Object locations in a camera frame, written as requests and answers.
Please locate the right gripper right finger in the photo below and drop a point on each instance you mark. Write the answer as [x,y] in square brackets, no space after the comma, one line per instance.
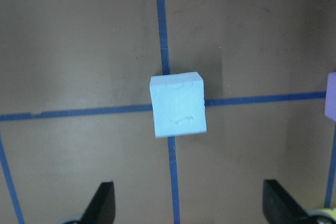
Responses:
[279,206]

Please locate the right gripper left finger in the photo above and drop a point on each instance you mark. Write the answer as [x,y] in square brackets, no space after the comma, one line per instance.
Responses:
[101,209]

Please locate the light blue block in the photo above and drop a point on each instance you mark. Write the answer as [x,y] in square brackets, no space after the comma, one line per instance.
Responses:
[178,104]

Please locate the purple block right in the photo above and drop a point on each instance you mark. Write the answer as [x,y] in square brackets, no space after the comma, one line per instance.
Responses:
[330,97]

